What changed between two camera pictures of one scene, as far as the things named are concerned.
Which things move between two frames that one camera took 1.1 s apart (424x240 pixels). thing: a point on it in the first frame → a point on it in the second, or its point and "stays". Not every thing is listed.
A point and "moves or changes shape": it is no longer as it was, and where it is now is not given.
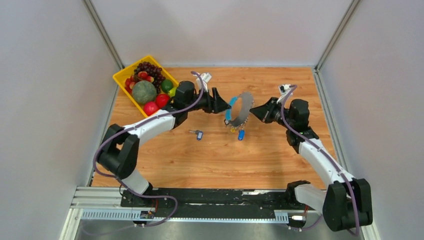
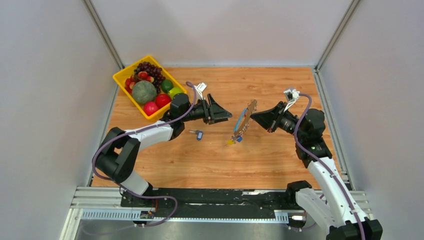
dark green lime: [166, 85] stays
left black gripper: [218, 104] → [213, 113]
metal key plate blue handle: [247, 98] moves or changes shape
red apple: [162, 100] stays
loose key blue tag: [199, 134] stays
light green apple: [172, 92] stays
